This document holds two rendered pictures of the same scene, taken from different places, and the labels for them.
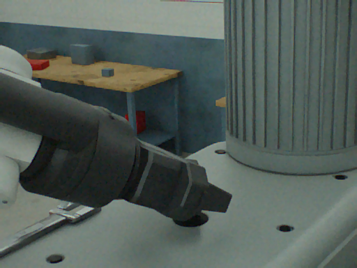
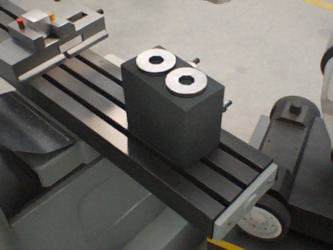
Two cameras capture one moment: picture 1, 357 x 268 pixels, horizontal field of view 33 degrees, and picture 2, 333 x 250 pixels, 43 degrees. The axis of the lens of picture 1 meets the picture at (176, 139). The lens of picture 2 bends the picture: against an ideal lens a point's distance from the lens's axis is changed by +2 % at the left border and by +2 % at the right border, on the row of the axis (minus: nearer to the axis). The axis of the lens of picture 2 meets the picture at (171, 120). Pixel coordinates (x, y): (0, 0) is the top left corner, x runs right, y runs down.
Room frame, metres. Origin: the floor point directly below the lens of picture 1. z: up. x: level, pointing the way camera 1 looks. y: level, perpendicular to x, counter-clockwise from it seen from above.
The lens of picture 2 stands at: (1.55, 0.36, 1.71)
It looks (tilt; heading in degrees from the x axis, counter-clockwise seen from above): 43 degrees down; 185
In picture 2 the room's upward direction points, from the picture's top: 1 degrees counter-clockwise
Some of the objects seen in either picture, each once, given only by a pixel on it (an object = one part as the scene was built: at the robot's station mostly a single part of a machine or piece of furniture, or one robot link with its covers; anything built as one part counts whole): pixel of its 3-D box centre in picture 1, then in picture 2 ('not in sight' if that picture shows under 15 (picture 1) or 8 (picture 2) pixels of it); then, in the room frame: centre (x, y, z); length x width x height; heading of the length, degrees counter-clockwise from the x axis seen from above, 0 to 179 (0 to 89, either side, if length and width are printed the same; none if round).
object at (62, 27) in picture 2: not in sight; (53, 22); (0.44, -0.09, 1.05); 0.12 x 0.06 x 0.04; 54
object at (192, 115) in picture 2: not in sight; (171, 103); (0.81, 0.30, 1.06); 0.22 x 0.12 x 0.20; 46
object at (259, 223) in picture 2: not in sight; (258, 216); (0.72, 0.58, 0.50); 0.20 x 0.05 x 0.20; 70
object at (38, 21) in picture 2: not in sight; (37, 24); (0.49, -0.12, 1.07); 0.06 x 0.05 x 0.06; 54
